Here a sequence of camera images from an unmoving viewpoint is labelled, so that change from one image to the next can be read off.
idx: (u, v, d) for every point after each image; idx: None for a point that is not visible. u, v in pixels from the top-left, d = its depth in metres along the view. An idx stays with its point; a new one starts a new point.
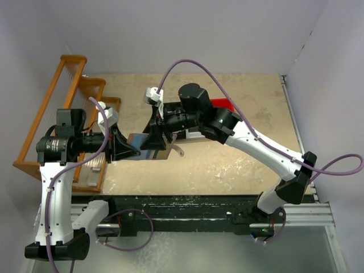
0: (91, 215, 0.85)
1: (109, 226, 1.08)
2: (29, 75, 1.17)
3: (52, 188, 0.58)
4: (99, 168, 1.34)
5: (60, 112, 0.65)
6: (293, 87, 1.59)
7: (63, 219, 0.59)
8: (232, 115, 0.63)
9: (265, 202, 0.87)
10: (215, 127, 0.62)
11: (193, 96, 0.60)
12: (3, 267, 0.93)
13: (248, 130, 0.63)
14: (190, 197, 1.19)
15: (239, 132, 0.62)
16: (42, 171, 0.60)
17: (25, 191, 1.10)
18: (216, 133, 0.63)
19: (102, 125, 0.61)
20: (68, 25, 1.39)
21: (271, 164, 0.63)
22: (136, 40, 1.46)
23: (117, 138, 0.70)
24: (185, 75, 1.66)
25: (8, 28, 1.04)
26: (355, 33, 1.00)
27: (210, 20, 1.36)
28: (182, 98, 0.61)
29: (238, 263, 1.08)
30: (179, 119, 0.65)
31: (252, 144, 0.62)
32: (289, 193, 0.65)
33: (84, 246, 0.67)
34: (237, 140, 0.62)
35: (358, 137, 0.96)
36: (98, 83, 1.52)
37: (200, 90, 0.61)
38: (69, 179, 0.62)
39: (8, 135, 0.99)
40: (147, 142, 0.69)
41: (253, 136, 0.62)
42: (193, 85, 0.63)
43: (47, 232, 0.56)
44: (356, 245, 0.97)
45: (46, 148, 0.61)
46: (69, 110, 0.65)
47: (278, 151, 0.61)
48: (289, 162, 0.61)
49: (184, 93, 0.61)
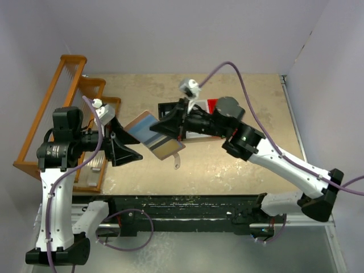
0: (90, 217, 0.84)
1: (109, 226, 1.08)
2: (29, 75, 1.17)
3: (52, 194, 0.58)
4: (99, 168, 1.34)
5: (55, 116, 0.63)
6: (293, 87, 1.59)
7: (65, 226, 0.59)
8: (255, 132, 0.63)
9: (274, 207, 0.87)
10: (239, 145, 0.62)
11: (232, 115, 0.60)
12: (3, 267, 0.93)
13: (272, 148, 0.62)
14: (190, 197, 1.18)
15: (263, 150, 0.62)
16: (42, 177, 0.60)
17: (25, 191, 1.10)
18: (239, 151, 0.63)
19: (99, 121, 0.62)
20: (68, 25, 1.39)
21: (296, 181, 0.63)
22: (136, 40, 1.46)
23: (116, 143, 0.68)
24: (185, 75, 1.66)
25: (9, 28, 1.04)
26: (355, 33, 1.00)
27: (210, 20, 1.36)
28: (220, 114, 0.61)
29: (238, 263, 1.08)
30: (202, 127, 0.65)
31: (277, 162, 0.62)
32: (317, 211, 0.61)
33: (85, 251, 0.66)
34: (261, 157, 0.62)
35: (358, 137, 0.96)
36: (98, 83, 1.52)
37: (239, 108, 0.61)
38: (70, 185, 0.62)
39: (8, 135, 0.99)
40: (160, 124, 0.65)
41: (278, 154, 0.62)
42: (231, 100, 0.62)
43: (48, 238, 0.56)
44: (357, 245, 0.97)
45: (46, 154, 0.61)
46: (65, 112, 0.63)
47: (305, 169, 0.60)
48: (316, 180, 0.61)
49: (224, 110, 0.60)
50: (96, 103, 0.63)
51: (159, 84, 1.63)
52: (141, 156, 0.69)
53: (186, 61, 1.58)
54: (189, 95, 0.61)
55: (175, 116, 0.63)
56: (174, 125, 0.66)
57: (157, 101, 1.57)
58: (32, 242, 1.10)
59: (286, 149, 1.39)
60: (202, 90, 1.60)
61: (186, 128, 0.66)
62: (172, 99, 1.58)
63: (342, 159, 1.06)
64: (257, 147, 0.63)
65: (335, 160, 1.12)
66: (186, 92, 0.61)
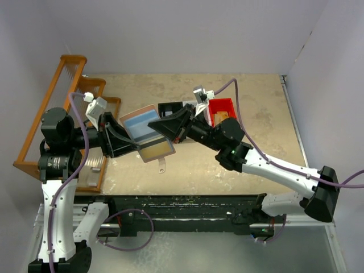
0: (91, 221, 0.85)
1: (109, 226, 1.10)
2: (29, 75, 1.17)
3: (53, 206, 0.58)
4: (99, 168, 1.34)
5: (44, 131, 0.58)
6: (293, 86, 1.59)
7: (66, 236, 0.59)
8: (243, 145, 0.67)
9: (275, 207, 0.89)
10: (232, 160, 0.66)
11: (235, 139, 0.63)
12: (3, 267, 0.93)
13: (260, 155, 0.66)
14: (190, 197, 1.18)
15: (252, 160, 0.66)
16: (44, 189, 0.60)
17: (25, 191, 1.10)
18: (232, 165, 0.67)
19: (91, 116, 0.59)
20: (67, 25, 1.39)
21: (288, 183, 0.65)
22: (136, 40, 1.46)
23: (110, 132, 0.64)
24: (185, 75, 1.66)
25: (9, 28, 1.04)
26: (356, 33, 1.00)
27: (210, 20, 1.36)
28: (226, 136, 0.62)
29: (238, 263, 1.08)
30: (202, 135, 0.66)
31: (266, 168, 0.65)
32: (317, 211, 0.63)
33: (86, 260, 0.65)
34: (251, 166, 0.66)
35: (358, 136, 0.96)
36: (98, 83, 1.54)
37: (241, 133, 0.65)
38: (71, 195, 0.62)
39: (8, 135, 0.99)
40: (161, 123, 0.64)
41: (265, 160, 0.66)
42: (234, 122, 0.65)
43: (49, 249, 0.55)
44: (357, 245, 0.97)
45: (48, 165, 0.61)
46: (54, 126, 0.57)
47: (292, 170, 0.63)
48: (305, 179, 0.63)
49: (228, 133, 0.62)
50: (87, 96, 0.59)
51: (159, 84, 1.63)
52: (139, 146, 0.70)
53: (186, 61, 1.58)
54: (202, 99, 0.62)
55: (180, 116, 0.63)
56: (176, 126, 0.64)
57: (157, 101, 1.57)
58: (33, 243, 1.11)
59: (286, 149, 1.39)
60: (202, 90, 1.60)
61: (186, 133, 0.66)
62: (172, 99, 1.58)
63: (342, 159, 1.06)
64: (245, 157, 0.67)
65: (335, 160, 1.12)
66: (201, 96, 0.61)
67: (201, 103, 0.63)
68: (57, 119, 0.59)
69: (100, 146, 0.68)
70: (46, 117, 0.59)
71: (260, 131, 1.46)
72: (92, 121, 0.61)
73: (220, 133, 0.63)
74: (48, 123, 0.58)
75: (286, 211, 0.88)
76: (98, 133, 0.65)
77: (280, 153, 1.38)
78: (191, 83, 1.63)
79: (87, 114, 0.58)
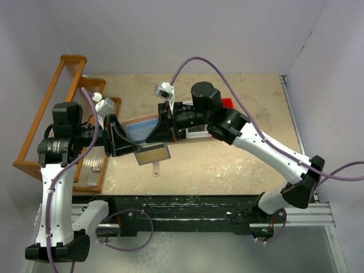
0: (91, 215, 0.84)
1: (109, 226, 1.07)
2: (29, 75, 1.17)
3: (52, 190, 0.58)
4: (99, 168, 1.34)
5: (54, 111, 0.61)
6: (293, 86, 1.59)
7: (64, 220, 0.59)
8: (240, 116, 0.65)
9: (270, 202, 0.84)
10: (223, 127, 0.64)
11: (206, 96, 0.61)
12: (3, 268, 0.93)
13: (255, 132, 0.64)
14: (190, 197, 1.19)
15: (247, 134, 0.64)
16: (43, 173, 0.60)
17: (25, 192, 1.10)
18: (224, 134, 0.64)
19: (99, 115, 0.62)
20: (68, 25, 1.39)
21: (277, 166, 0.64)
22: (136, 40, 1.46)
23: (115, 131, 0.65)
24: (185, 75, 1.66)
25: (9, 28, 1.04)
26: (355, 33, 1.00)
27: (210, 20, 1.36)
28: (195, 96, 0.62)
29: (237, 263, 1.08)
30: (190, 120, 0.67)
31: (260, 145, 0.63)
32: (299, 198, 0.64)
33: (84, 248, 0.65)
34: (244, 141, 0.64)
35: (358, 136, 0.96)
36: (98, 83, 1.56)
37: (214, 90, 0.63)
38: (70, 180, 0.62)
39: (8, 135, 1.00)
40: (154, 133, 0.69)
41: (261, 138, 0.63)
42: (206, 83, 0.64)
43: (48, 234, 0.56)
44: (358, 246, 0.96)
45: (47, 149, 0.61)
46: (65, 108, 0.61)
47: (286, 153, 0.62)
48: (296, 165, 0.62)
49: (198, 91, 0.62)
50: (96, 96, 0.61)
51: None
52: (140, 148, 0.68)
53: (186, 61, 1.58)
54: (165, 95, 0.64)
55: (161, 120, 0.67)
56: (165, 129, 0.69)
57: (157, 101, 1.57)
58: (32, 243, 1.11)
59: None
60: None
61: (177, 128, 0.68)
62: None
63: (342, 159, 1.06)
64: (240, 130, 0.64)
65: (335, 160, 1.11)
66: (162, 94, 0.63)
67: (167, 98, 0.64)
68: (69, 104, 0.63)
69: (103, 145, 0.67)
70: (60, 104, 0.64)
71: None
72: (99, 120, 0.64)
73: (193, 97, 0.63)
74: (60, 107, 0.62)
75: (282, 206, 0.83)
76: (102, 131, 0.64)
77: None
78: (192, 83, 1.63)
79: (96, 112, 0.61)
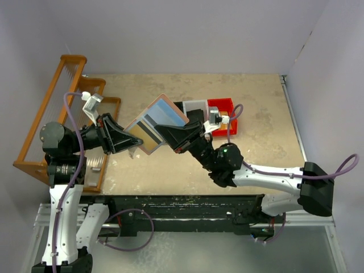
0: (91, 224, 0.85)
1: (109, 226, 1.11)
2: (29, 75, 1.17)
3: (60, 209, 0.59)
4: (99, 168, 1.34)
5: (46, 149, 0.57)
6: (293, 86, 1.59)
7: (70, 240, 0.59)
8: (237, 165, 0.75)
9: (274, 207, 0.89)
10: (226, 180, 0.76)
11: (237, 166, 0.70)
12: (3, 268, 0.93)
13: (245, 167, 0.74)
14: (190, 197, 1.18)
15: (240, 173, 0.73)
16: (52, 193, 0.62)
17: (25, 192, 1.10)
18: (224, 182, 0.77)
19: (89, 111, 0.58)
20: (67, 25, 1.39)
21: (275, 186, 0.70)
22: (136, 40, 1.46)
23: (108, 125, 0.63)
24: (185, 75, 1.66)
25: (9, 28, 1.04)
26: (356, 33, 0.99)
27: (210, 19, 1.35)
28: (228, 162, 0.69)
29: (237, 263, 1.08)
30: (202, 152, 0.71)
31: (253, 177, 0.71)
32: (313, 207, 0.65)
33: (87, 267, 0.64)
34: (240, 178, 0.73)
35: (359, 136, 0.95)
36: (98, 83, 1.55)
37: (240, 158, 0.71)
38: (77, 200, 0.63)
39: (8, 135, 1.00)
40: (168, 128, 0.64)
41: (251, 170, 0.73)
42: (235, 148, 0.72)
43: (53, 252, 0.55)
44: (358, 247, 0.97)
45: (56, 171, 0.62)
46: (56, 146, 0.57)
47: (274, 173, 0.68)
48: (289, 178, 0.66)
49: (232, 158, 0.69)
50: (85, 95, 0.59)
51: (159, 84, 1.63)
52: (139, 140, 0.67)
53: (186, 61, 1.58)
54: (216, 121, 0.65)
55: (190, 131, 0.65)
56: (181, 138, 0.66)
57: None
58: (33, 243, 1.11)
59: (286, 149, 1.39)
60: (202, 90, 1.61)
61: (190, 145, 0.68)
62: (171, 99, 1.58)
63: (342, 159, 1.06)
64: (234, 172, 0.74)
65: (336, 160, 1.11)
66: (215, 118, 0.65)
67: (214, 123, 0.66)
68: (57, 137, 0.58)
69: (101, 144, 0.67)
70: (44, 135, 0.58)
71: (260, 131, 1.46)
72: (91, 116, 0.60)
73: (225, 159, 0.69)
74: (48, 142, 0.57)
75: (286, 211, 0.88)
76: (96, 128, 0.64)
77: (280, 153, 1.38)
78: (191, 83, 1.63)
79: (85, 108, 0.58)
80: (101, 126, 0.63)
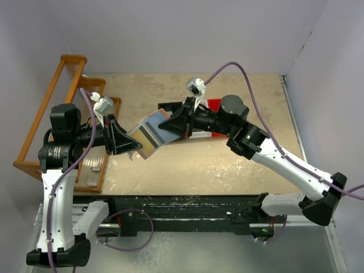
0: (91, 217, 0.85)
1: (109, 226, 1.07)
2: (29, 75, 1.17)
3: (53, 195, 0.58)
4: (99, 168, 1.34)
5: (52, 118, 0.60)
6: (292, 87, 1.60)
7: (65, 226, 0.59)
8: (260, 132, 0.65)
9: (274, 207, 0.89)
10: (243, 143, 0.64)
11: (235, 112, 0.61)
12: (3, 268, 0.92)
13: (275, 147, 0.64)
14: (190, 197, 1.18)
15: (266, 149, 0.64)
16: (44, 178, 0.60)
17: (25, 192, 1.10)
18: (243, 149, 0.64)
19: (99, 112, 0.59)
20: (67, 25, 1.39)
21: (298, 182, 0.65)
22: (136, 41, 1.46)
23: (115, 128, 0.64)
24: (185, 75, 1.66)
25: (9, 28, 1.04)
26: (356, 33, 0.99)
27: (209, 19, 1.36)
28: (223, 111, 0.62)
29: (237, 263, 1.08)
30: (208, 124, 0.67)
31: (279, 161, 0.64)
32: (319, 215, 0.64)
33: (85, 252, 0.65)
34: (264, 156, 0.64)
35: (358, 136, 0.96)
36: (98, 83, 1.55)
37: (244, 107, 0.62)
38: (71, 185, 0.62)
39: (9, 135, 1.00)
40: (168, 122, 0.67)
41: (281, 154, 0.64)
42: (236, 98, 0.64)
43: (49, 239, 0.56)
44: (358, 247, 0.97)
45: (48, 154, 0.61)
46: (62, 112, 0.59)
47: (306, 169, 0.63)
48: (317, 182, 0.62)
49: (227, 107, 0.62)
50: (95, 95, 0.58)
51: (159, 85, 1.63)
52: (139, 145, 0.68)
53: (186, 61, 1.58)
54: (195, 92, 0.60)
55: (181, 113, 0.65)
56: (181, 123, 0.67)
57: (157, 101, 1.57)
58: (32, 243, 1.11)
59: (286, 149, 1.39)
60: None
61: (193, 125, 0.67)
62: (172, 99, 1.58)
63: (342, 160, 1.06)
64: (260, 145, 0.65)
65: (336, 160, 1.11)
66: (192, 90, 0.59)
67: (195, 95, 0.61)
68: (66, 108, 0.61)
69: (103, 144, 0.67)
70: (56, 106, 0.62)
71: None
72: (99, 117, 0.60)
73: (221, 111, 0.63)
74: (56, 111, 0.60)
75: (285, 212, 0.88)
76: (102, 129, 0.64)
77: None
78: None
79: (95, 110, 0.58)
80: (107, 127, 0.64)
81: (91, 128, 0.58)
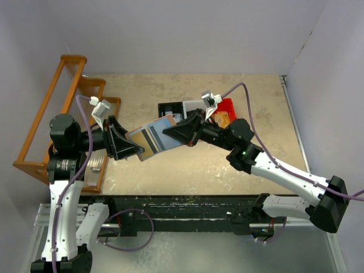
0: (92, 223, 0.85)
1: (109, 226, 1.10)
2: (29, 75, 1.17)
3: (60, 205, 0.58)
4: (99, 168, 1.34)
5: (53, 137, 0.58)
6: (292, 87, 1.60)
7: (70, 236, 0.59)
8: (255, 147, 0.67)
9: (277, 210, 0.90)
10: (242, 159, 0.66)
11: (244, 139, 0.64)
12: (3, 268, 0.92)
13: (269, 158, 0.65)
14: (190, 197, 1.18)
15: (261, 161, 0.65)
16: (52, 188, 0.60)
17: (25, 192, 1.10)
18: (242, 165, 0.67)
19: (96, 117, 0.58)
20: (67, 24, 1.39)
21: (295, 190, 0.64)
22: (136, 40, 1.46)
23: (114, 133, 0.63)
24: (185, 75, 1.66)
25: (9, 28, 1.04)
26: (356, 33, 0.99)
27: (210, 19, 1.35)
28: (232, 135, 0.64)
29: (238, 263, 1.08)
30: (214, 137, 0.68)
31: (274, 172, 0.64)
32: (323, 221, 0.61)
33: (87, 264, 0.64)
34: (260, 169, 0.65)
35: (358, 136, 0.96)
36: (98, 83, 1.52)
37: (251, 133, 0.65)
38: (77, 195, 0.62)
39: (9, 135, 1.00)
40: (174, 128, 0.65)
41: (274, 164, 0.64)
42: (244, 123, 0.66)
43: (53, 248, 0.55)
44: (357, 247, 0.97)
45: (56, 167, 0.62)
46: (62, 132, 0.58)
47: (299, 176, 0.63)
48: (312, 186, 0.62)
49: (237, 132, 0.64)
50: (93, 99, 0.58)
51: (159, 84, 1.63)
52: (141, 149, 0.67)
53: (186, 61, 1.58)
54: (210, 104, 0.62)
55: (191, 121, 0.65)
56: (188, 132, 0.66)
57: (157, 101, 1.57)
58: (32, 243, 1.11)
59: (286, 149, 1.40)
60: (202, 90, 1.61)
61: (199, 136, 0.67)
62: (171, 99, 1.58)
63: (342, 160, 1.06)
64: (255, 159, 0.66)
65: (336, 160, 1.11)
66: (208, 102, 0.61)
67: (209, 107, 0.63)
68: (64, 125, 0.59)
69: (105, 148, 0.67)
70: (54, 123, 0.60)
71: (260, 131, 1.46)
72: (98, 121, 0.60)
73: (230, 132, 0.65)
74: (56, 129, 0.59)
75: (287, 215, 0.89)
76: (103, 133, 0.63)
77: (280, 153, 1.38)
78: (191, 83, 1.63)
79: (92, 114, 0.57)
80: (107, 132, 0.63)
81: (89, 132, 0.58)
